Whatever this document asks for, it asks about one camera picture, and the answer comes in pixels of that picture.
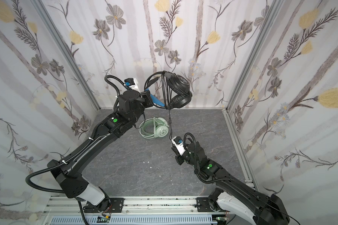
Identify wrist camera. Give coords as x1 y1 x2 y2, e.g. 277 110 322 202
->
171 137 186 156
124 78 140 92

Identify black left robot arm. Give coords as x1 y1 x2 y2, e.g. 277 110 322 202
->
48 76 158 212

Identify mint green over-ear headphones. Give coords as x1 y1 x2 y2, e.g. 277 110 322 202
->
139 117 169 139

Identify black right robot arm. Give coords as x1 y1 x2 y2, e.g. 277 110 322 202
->
171 142 290 225

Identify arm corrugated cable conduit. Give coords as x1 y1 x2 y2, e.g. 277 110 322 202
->
25 74 130 194
183 133 234 185

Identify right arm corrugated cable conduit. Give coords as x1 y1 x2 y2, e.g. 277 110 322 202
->
183 133 234 185

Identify black and blue headphones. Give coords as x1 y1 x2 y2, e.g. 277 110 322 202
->
144 71 192 110

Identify left arm corrugated cable conduit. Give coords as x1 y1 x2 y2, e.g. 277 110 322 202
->
25 74 130 194

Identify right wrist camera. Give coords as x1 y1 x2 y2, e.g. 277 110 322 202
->
171 137 186 156

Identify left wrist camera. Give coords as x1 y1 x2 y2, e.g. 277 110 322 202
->
124 78 140 92

